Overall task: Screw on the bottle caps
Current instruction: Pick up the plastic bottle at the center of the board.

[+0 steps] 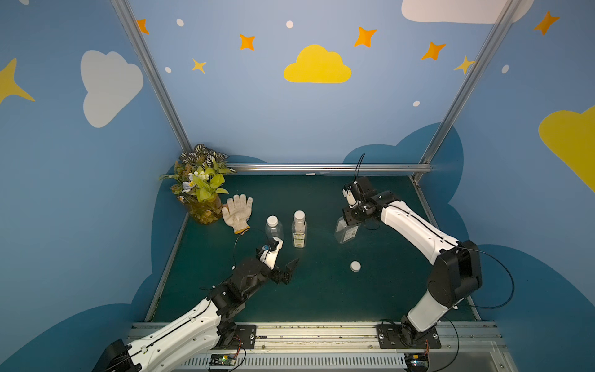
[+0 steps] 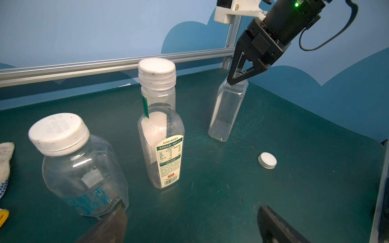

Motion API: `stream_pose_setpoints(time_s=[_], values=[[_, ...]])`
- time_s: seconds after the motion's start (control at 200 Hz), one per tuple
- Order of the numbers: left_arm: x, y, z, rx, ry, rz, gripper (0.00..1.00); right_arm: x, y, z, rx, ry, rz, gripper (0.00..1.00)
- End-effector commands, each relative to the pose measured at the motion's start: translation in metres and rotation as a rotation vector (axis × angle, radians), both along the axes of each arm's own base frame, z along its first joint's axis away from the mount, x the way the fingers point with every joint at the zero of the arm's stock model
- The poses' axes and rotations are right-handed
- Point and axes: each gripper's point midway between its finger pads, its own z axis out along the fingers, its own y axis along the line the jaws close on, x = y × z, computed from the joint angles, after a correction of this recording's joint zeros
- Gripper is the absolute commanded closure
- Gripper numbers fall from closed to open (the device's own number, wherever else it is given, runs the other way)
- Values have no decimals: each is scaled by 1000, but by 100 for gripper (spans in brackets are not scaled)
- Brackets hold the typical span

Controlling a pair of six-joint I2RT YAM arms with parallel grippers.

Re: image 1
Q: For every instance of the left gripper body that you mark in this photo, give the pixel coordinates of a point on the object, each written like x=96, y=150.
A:
x=280, y=271

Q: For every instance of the square clear plastic bottle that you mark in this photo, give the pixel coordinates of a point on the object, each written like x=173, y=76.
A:
x=344, y=232

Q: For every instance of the tall clear labelled bottle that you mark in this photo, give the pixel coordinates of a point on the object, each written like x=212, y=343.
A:
x=299, y=234

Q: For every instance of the round clear plastic bottle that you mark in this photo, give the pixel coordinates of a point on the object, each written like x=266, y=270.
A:
x=275, y=232

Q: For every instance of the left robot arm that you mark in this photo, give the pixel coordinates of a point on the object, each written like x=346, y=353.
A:
x=207, y=325

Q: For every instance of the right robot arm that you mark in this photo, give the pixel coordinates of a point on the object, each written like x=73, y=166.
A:
x=456, y=268

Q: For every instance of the white knitted work glove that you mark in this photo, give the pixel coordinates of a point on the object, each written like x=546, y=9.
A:
x=236, y=213

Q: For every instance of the left circuit board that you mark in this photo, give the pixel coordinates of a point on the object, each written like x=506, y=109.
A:
x=223, y=360

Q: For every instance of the circuit board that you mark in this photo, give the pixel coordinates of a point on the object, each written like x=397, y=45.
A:
x=416, y=362
x=223, y=360

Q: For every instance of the artificial potted plant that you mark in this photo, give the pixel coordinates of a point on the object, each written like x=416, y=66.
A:
x=199, y=176

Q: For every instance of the right circuit board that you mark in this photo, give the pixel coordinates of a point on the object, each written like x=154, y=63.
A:
x=416, y=362

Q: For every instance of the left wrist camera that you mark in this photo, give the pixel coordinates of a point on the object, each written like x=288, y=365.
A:
x=268, y=253

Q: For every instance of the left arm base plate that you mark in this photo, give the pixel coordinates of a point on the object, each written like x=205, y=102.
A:
x=241, y=337

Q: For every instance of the right side table rail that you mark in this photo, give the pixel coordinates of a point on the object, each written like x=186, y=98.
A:
x=468, y=302

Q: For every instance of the table rail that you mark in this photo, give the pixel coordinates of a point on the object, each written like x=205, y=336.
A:
x=161, y=285
x=468, y=302

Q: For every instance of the aluminium back rail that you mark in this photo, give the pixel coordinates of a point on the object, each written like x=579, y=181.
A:
x=331, y=168

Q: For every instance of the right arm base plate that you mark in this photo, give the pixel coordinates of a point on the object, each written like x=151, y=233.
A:
x=397, y=336

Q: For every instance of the left side table rail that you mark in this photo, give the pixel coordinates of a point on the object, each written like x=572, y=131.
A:
x=161, y=285

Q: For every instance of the right aluminium frame post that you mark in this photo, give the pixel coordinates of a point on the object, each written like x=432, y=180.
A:
x=489, y=48

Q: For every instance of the aluminium frame post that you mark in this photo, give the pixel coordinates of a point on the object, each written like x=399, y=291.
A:
x=126, y=17
x=489, y=48

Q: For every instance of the left aluminium frame post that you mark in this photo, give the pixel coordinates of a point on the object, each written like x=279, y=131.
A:
x=126, y=17

